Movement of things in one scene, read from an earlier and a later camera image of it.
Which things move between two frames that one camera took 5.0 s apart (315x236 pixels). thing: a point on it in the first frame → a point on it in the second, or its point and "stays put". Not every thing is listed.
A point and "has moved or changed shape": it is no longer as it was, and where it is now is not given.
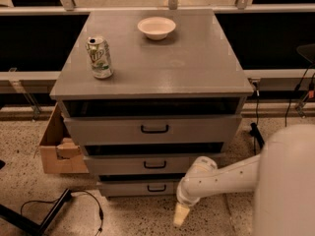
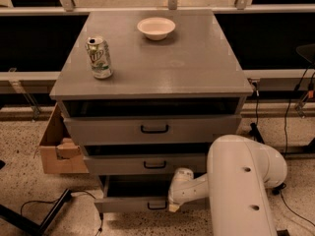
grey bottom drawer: [138, 188] has moved or changed shape
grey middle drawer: [147, 164] stays put
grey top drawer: [199, 129] stays put
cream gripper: [186, 199] → [176, 192]
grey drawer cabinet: [148, 93] stays put
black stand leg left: [31, 225] stays put
